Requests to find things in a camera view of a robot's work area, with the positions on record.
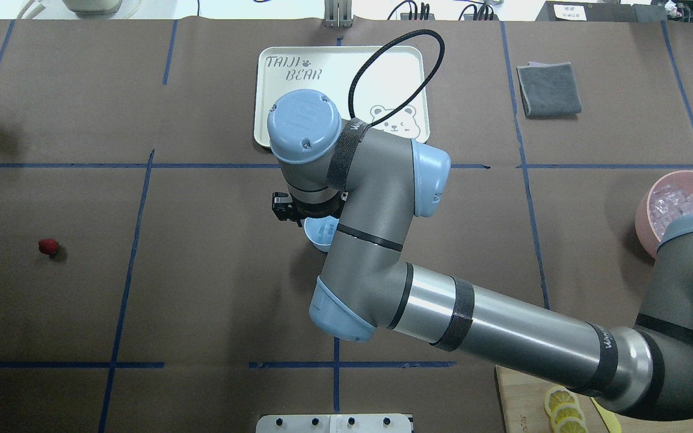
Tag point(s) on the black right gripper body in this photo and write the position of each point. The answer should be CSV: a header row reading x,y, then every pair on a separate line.
x,y
316,210

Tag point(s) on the clear ice cube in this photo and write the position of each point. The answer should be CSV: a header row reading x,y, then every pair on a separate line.
x,y
326,231

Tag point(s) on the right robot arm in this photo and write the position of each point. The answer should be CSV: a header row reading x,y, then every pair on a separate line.
x,y
376,183

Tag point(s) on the light blue plastic cup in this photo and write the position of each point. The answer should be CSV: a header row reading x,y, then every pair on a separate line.
x,y
311,229

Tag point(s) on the pile of clear ice cubes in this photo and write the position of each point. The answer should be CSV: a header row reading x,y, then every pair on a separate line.
x,y
668,203

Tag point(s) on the cream bear serving tray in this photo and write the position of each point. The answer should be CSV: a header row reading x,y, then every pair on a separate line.
x,y
387,82

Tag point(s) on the red strawberry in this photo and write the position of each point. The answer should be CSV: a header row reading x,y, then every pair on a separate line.
x,y
49,247

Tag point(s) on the grey folded cloth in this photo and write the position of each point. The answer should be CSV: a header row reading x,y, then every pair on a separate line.
x,y
548,90

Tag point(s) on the bamboo cutting board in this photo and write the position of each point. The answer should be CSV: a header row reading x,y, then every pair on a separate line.
x,y
522,402

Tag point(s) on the lemon slices row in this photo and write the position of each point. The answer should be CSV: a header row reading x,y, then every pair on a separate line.
x,y
564,411

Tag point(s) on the pink bowl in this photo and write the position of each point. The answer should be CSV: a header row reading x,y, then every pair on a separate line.
x,y
645,233

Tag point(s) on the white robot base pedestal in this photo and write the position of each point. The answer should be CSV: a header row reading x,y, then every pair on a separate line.
x,y
363,422

